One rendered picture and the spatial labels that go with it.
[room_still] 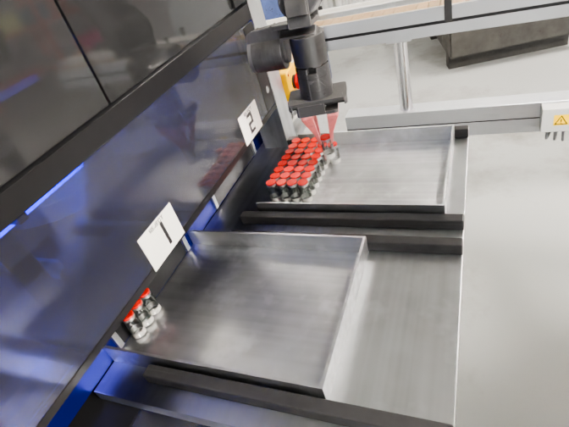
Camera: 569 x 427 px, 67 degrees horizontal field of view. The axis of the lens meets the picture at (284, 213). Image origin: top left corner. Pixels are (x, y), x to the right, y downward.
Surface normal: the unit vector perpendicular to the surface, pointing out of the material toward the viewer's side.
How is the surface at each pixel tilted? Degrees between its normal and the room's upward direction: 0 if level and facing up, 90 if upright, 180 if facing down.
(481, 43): 90
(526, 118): 90
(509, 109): 90
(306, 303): 0
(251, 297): 0
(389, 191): 0
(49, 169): 90
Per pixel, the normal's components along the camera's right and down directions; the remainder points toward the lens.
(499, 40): -0.08, 0.62
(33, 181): 0.91, 0.01
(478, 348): -0.25, -0.77
